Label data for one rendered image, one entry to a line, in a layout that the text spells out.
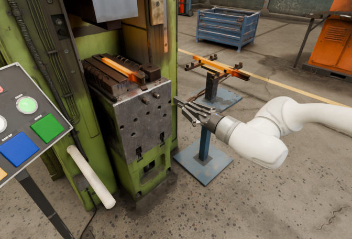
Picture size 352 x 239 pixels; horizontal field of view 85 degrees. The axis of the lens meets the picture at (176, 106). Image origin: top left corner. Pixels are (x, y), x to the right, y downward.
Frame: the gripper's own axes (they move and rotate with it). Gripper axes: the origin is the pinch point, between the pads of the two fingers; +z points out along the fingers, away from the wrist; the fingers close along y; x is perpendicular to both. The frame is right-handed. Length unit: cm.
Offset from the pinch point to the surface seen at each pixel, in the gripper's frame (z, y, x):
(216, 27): 213, 329, -58
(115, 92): 35.1, -10.9, -5.6
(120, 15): 35.0, -1.8, 28.6
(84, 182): 44, -39, -62
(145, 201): 26, -9, -99
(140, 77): 26.5, -1.0, 2.2
